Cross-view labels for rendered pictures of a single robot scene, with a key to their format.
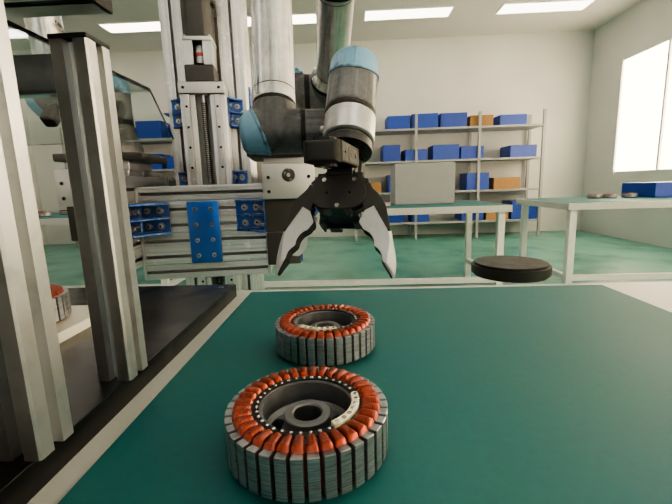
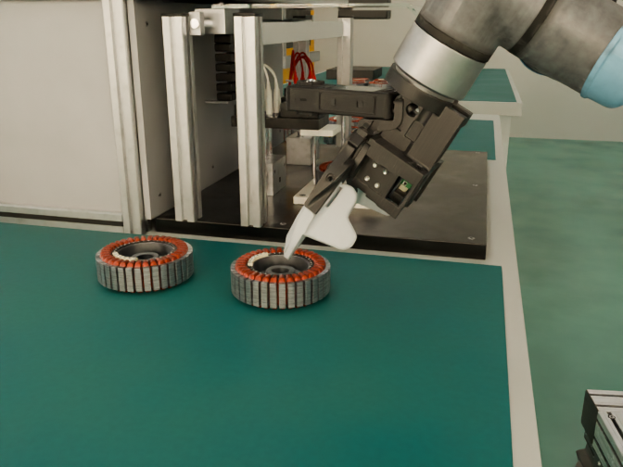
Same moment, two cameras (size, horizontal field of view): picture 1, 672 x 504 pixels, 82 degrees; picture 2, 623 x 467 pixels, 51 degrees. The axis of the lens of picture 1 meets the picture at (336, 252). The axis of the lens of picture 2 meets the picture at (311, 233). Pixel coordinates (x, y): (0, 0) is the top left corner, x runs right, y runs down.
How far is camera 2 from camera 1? 0.88 m
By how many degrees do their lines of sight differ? 98
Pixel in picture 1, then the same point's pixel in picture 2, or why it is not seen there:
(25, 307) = (175, 154)
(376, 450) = (101, 273)
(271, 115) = not seen: hidden behind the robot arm
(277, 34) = not seen: outside the picture
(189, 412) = (213, 251)
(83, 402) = (222, 220)
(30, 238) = (181, 125)
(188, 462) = not seen: hidden behind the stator
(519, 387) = (127, 357)
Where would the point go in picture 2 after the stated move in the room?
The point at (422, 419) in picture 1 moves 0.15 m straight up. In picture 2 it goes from (133, 309) to (120, 171)
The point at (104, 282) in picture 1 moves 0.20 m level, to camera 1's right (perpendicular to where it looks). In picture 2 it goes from (247, 162) to (192, 199)
